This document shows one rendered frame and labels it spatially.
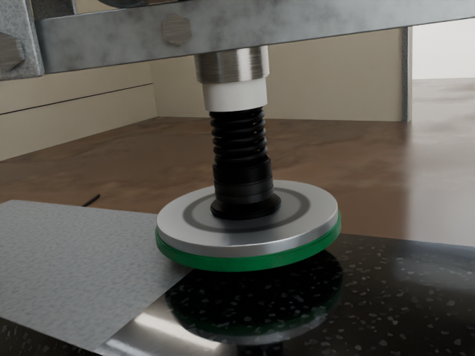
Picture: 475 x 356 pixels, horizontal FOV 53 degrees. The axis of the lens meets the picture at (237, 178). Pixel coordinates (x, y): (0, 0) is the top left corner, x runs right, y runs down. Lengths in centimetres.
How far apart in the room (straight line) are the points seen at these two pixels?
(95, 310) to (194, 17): 31
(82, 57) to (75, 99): 594
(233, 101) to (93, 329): 26
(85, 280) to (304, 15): 38
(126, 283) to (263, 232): 17
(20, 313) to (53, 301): 3
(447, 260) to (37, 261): 49
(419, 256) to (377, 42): 501
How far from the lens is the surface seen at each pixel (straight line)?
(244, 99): 51
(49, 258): 68
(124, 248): 66
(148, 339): 47
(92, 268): 62
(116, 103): 686
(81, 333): 50
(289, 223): 52
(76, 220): 80
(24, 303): 58
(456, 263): 57
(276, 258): 48
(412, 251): 59
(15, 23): 48
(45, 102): 619
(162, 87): 722
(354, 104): 569
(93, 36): 49
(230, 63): 50
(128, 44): 48
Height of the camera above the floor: 111
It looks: 17 degrees down
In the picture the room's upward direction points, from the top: 6 degrees counter-clockwise
